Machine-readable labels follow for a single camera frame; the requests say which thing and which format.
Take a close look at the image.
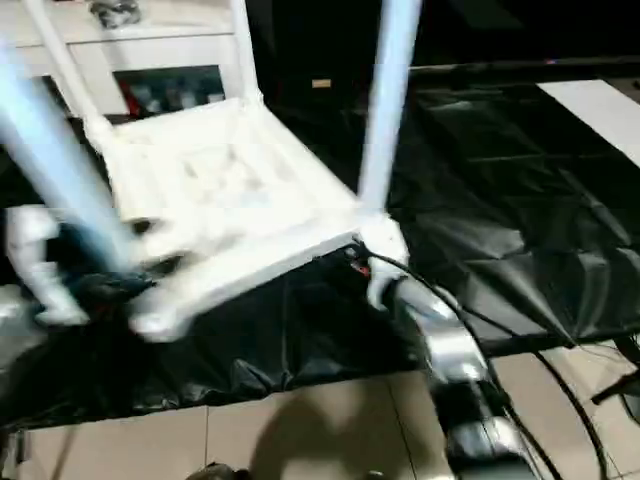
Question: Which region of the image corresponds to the white flat panel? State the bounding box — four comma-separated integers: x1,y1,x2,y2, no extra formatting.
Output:
537,78,640,169

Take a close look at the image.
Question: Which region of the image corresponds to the white plastic table top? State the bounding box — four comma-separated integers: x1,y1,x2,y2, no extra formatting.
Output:
82,97,409,344

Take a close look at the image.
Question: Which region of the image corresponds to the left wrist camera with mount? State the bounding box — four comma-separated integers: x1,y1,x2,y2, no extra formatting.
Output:
5,206,90,327

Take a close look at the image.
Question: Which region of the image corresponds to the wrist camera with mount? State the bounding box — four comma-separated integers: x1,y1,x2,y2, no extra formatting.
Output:
5,206,90,327
359,218,412,312

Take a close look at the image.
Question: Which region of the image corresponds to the dark brown round object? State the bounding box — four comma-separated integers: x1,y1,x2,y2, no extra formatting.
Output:
192,462,251,480

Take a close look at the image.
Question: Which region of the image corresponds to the black work mat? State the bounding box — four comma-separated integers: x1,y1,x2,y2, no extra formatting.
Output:
0,64,640,432

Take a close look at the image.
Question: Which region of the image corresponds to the white cabinet with glass doors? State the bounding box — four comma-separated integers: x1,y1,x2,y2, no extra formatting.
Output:
0,0,262,122

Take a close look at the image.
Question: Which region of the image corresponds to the clear bag of dark parts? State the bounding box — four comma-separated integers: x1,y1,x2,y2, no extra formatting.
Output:
89,0,144,29

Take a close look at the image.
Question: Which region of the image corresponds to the black low shelf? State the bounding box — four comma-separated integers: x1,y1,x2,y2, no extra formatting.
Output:
409,57,640,82

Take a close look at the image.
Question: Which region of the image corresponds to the black floor stand leg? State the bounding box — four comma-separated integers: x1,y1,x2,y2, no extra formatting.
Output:
592,372,640,406

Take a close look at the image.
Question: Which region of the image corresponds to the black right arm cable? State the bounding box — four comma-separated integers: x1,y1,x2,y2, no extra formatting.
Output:
368,252,607,480

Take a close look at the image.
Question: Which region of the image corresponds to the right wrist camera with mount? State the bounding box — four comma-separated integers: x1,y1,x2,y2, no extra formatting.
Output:
359,218,412,312

